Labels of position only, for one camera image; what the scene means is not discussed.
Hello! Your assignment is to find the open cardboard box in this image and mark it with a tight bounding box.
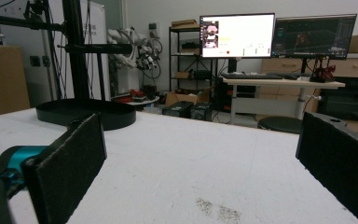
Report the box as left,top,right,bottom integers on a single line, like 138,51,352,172
164,88,213,108

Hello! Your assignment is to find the teal and black device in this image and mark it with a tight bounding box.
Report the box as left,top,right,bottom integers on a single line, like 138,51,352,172
0,145,49,200

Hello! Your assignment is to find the monitor with white screen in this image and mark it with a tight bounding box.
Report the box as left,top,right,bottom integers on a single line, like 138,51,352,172
199,12,276,60

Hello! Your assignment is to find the light wooden desk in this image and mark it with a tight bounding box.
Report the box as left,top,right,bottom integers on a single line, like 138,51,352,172
222,77,346,121

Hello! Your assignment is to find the red and black device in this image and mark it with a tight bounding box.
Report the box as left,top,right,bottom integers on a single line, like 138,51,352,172
310,57,337,84

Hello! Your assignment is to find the small round white table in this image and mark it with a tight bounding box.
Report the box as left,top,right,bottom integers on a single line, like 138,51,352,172
114,94,161,112

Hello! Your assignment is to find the large brown cardboard box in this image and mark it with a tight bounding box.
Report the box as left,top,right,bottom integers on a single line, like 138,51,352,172
0,43,32,119

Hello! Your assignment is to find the black vertical stand pole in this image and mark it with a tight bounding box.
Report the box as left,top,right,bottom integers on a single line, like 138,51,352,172
47,0,112,101

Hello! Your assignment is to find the black round stool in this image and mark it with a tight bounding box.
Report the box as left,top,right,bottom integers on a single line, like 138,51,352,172
256,115,304,135

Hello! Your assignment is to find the black stand column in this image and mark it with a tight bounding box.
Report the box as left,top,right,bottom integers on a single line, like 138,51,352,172
61,0,91,101

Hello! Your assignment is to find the black stand short crossbar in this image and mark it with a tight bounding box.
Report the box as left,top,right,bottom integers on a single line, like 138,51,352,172
57,43,134,56

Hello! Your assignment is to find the black keyboard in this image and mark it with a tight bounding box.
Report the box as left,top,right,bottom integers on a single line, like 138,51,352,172
220,72,284,80

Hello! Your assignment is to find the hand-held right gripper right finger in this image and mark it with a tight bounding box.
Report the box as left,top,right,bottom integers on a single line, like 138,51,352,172
295,111,358,224

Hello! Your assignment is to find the black cabinet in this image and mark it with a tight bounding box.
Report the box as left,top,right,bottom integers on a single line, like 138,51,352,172
317,77,358,123

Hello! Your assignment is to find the black computer case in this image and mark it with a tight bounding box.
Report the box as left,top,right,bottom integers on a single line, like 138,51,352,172
161,100,195,119
190,102,214,122

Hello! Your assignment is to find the light wooden drawer cabinet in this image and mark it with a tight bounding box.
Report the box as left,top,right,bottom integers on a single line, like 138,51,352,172
260,52,358,114

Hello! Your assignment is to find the black stand round base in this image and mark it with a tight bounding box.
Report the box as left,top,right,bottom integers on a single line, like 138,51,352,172
35,98,137,132

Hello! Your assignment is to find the flat cardboard box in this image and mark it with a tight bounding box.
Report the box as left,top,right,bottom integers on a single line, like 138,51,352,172
170,19,200,31

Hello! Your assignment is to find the black metal shelf rack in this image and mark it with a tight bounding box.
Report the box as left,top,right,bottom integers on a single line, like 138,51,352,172
168,25,219,93

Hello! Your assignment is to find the monitor with dark screen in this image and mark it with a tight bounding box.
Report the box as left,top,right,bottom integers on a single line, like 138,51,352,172
271,13,358,61

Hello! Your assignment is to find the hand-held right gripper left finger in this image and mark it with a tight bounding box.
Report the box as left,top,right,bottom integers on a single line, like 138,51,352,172
21,113,108,224

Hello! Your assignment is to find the black stand long crossbar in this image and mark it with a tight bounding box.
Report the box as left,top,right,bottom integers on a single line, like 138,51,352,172
0,11,67,33

